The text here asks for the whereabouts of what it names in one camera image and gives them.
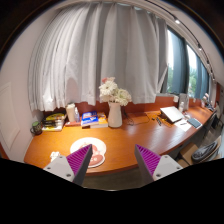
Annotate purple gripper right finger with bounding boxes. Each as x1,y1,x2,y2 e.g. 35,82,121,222
134,144,182,184

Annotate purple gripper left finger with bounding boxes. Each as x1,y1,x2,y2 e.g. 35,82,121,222
44,144,92,186

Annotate round white mouse pad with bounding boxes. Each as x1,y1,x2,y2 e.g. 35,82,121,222
70,137,106,168

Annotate crumpled white tissue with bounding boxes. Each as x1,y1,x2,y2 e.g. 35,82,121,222
50,151,60,162

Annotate stack of yellow books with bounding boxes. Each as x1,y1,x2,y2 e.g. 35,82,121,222
42,113,66,131

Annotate small clear bottle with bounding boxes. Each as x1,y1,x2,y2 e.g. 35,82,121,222
74,107,80,122

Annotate blue book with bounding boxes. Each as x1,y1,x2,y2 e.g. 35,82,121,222
81,111,98,127

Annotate white paper sheet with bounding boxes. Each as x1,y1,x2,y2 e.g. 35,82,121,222
175,119,191,132

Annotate dark green mug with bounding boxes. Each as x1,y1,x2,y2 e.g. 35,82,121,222
30,121,42,135

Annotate yellow orange book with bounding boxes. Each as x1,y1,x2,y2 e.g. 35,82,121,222
91,112,108,128

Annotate white ceramic vase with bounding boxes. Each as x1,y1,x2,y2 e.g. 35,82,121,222
108,102,122,128

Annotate silver laptop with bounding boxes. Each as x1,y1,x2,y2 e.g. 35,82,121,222
160,106,184,123

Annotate dark tablet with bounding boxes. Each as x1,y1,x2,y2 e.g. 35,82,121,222
187,118,202,128

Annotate white flower bouquet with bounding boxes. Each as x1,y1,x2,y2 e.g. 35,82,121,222
99,77,132,106

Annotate dark blue curtain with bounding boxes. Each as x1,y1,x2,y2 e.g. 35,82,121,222
195,57,209,99

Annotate white curtain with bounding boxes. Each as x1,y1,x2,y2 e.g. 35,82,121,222
28,2,168,111

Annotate black cable on desk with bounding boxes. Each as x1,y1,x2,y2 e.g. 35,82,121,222
123,111,158,126

